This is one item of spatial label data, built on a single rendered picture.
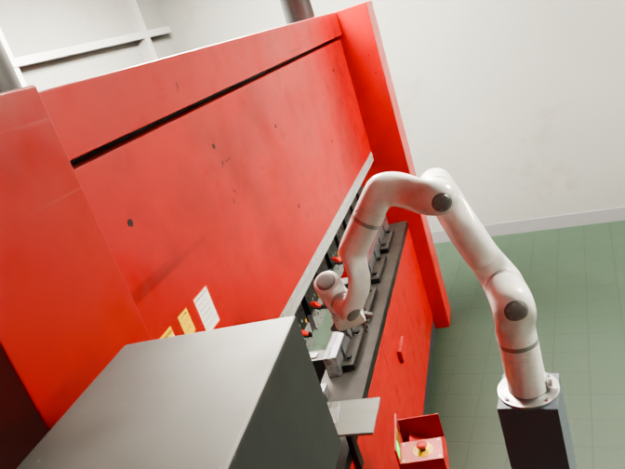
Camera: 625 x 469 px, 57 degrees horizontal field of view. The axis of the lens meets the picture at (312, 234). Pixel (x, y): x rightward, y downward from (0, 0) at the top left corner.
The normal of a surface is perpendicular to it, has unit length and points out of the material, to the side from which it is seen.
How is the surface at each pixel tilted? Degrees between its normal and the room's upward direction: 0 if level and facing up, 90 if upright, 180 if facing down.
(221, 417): 0
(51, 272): 90
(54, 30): 90
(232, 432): 0
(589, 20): 90
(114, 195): 90
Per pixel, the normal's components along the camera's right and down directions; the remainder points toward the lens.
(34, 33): 0.88, -0.13
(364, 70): -0.24, 0.39
